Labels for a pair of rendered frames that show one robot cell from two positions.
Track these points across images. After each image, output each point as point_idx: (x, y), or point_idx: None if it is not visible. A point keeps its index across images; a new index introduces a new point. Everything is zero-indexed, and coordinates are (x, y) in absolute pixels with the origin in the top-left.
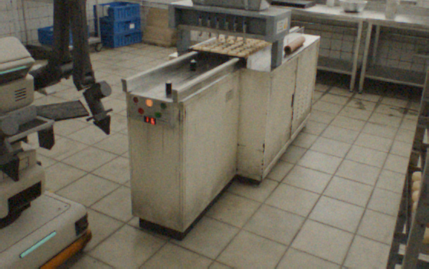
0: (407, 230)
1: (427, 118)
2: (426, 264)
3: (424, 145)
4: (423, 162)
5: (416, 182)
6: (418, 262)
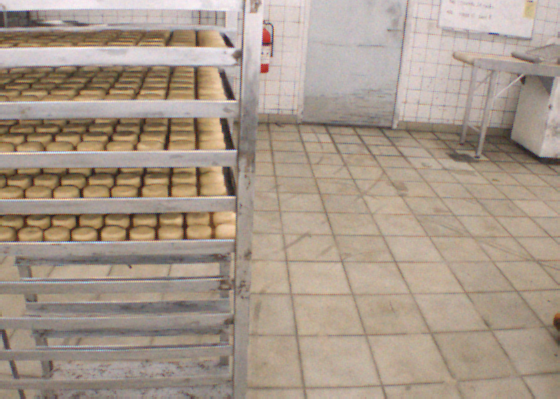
0: (233, 176)
1: (237, 151)
2: (189, 380)
3: (231, 201)
4: (229, 188)
5: (232, 217)
6: (200, 380)
